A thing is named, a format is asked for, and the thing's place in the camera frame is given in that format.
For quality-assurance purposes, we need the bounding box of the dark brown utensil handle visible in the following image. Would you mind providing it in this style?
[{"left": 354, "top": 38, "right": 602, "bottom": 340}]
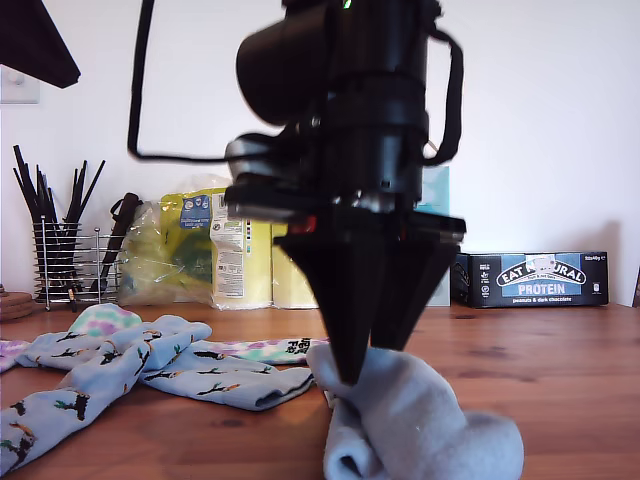
[{"left": 97, "top": 193, "right": 145, "bottom": 301}]

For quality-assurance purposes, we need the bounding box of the thin black stick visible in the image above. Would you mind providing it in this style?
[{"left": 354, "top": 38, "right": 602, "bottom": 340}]
[
  {"left": 60, "top": 159, "right": 89, "bottom": 236},
  {"left": 11, "top": 167, "right": 49, "bottom": 236},
  {"left": 12, "top": 145, "right": 56, "bottom": 236},
  {"left": 69, "top": 160, "right": 107, "bottom": 236}
]

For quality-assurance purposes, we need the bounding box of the plain light blue sock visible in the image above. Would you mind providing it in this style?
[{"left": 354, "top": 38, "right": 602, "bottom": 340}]
[
  {"left": 305, "top": 344, "right": 525, "bottom": 480},
  {"left": 322, "top": 389, "right": 386, "bottom": 480}
]

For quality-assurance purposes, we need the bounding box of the blue bird print sock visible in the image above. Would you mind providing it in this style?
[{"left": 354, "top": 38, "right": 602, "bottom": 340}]
[
  {"left": 0, "top": 319, "right": 212, "bottom": 474},
  {"left": 14, "top": 329, "right": 316, "bottom": 412}
]

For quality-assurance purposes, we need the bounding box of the white wall light switch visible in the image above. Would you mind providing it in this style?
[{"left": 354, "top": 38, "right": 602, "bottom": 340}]
[{"left": 0, "top": 67, "right": 41, "bottom": 106}]

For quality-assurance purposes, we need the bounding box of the pastel tie-dye sock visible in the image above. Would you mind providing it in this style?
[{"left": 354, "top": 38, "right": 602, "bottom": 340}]
[
  {"left": 207, "top": 335, "right": 331, "bottom": 365},
  {"left": 0, "top": 303, "right": 145, "bottom": 374}
]

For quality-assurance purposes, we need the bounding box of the thin black cable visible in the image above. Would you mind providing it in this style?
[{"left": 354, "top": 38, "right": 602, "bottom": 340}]
[{"left": 126, "top": 0, "right": 236, "bottom": 165}]

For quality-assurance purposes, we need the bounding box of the black cable loop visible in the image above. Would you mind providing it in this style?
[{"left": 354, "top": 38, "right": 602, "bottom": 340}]
[{"left": 422, "top": 27, "right": 465, "bottom": 167}]

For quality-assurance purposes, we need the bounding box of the black protein bar box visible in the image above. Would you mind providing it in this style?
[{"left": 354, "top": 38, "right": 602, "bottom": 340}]
[{"left": 448, "top": 250, "right": 610, "bottom": 310}]

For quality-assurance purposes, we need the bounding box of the yellow kitchen roll pack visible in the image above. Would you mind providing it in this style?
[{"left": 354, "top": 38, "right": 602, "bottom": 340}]
[{"left": 118, "top": 173, "right": 324, "bottom": 312}]

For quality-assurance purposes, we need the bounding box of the chrome wire utensil holder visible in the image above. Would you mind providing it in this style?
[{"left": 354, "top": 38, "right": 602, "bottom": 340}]
[{"left": 31, "top": 214, "right": 124, "bottom": 312}]

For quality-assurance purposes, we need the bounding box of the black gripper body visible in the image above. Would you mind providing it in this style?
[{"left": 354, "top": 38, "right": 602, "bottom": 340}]
[{"left": 224, "top": 127, "right": 469, "bottom": 242}]

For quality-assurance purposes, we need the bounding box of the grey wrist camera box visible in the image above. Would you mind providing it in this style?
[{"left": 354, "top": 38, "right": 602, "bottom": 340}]
[{"left": 223, "top": 132, "right": 321, "bottom": 179}]

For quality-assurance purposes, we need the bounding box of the blue cloud tissue box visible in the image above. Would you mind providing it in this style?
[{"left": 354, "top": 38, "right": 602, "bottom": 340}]
[{"left": 421, "top": 166, "right": 450, "bottom": 214}]

